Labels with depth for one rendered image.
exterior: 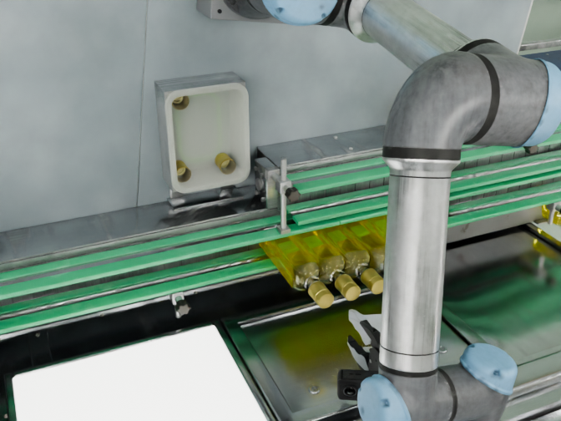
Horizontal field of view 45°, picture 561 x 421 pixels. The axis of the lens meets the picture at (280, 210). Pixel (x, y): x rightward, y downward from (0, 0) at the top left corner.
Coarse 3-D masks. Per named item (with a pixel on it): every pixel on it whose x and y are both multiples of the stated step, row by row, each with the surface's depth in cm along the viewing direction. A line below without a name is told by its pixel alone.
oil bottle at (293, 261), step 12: (276, 240) 142; (288, 240) 142; (276, 252) 140; (288, 252) 138; (300, 252) 138; (276, 264) 141; (288, 264) 135; (300, 264) 134; (312, 264) 134; (288, 276) 136; (300, 276) 132; (300, 288) 133
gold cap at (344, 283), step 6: (342, 276) 132; (348, 276) 132; (336, 282) 132; (342, 282) 130; (348, 282) 130; (354, 282) 130; (336, 288) 132; (342, 288) 130; (348, 288) 129; (354, 288) 129; (342, 294) 131; (348, 294) 129; (354, 294) 130; (348, 300) 130
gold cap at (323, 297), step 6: (318, 282) 130; (312, 288) 129; (318, 288) 128; (324, 288) 128; (312, 294) 129; (318, 294) 127; (324, 294) 127; (330, 294) 127; (318, 300) 127; (324, 300) 127; (330, 300) 128; (324, 306) 128
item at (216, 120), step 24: (168, 96) 132; (192, 96) 141; (216, 96) 143; (240, 96) 139; (168, 120) 133; (192, 120) 143; (216, 120) 145; (240, 120) 141; (168, 144) 136; (192, 144) 145; (216, 144) 148; (240, 144) 144; (192, 168) 148; (216, 168) 149; (240, 168) 147
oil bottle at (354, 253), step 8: (328, 232) 145; (336, 232) 145; (344, 232) 145; (328, 240) 143; (336, 240) 142; (344, 240) 142; (352, 240) 142; (336, 248) 140; (344, 248) 139; (352, 248) 139; (360, 248) 139; (344, 256) 137; (352, 256) 136; (360, 256) 137; (368, 256) 137; (352, 264) 136; (360, 264) 136; (368, 264) 138; (352, 272) 137
